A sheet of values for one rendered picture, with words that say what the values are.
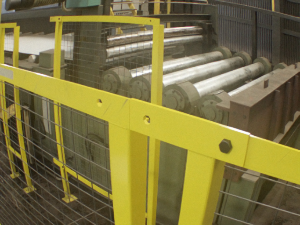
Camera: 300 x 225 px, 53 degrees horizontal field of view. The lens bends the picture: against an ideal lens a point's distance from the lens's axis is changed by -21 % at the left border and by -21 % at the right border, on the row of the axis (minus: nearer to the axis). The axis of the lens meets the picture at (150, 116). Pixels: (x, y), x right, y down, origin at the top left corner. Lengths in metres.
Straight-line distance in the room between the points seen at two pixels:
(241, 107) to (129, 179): 1.73
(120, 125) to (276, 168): 0.29
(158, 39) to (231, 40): 10.40
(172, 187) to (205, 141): 2.52
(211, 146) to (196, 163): 0.05
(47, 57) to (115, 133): 3.31
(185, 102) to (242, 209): 1.00
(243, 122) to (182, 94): 0.64
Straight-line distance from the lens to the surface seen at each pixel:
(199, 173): 0.55
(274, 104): 2.92
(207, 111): 2.61
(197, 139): 0.52
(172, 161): 2.92
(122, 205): 0.70
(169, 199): 3.11
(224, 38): 12.60
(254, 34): 5.23
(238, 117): 2.35
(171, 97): 2.76
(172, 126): 0.54
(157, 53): 2.15
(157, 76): 2.18
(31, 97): 4.46
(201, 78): 3.61
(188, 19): 4.55
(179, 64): 3.87
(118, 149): 0.64
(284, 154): 0.47
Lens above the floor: 2.04
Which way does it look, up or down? 21 degrees down
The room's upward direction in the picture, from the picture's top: 2 degrees clockwise
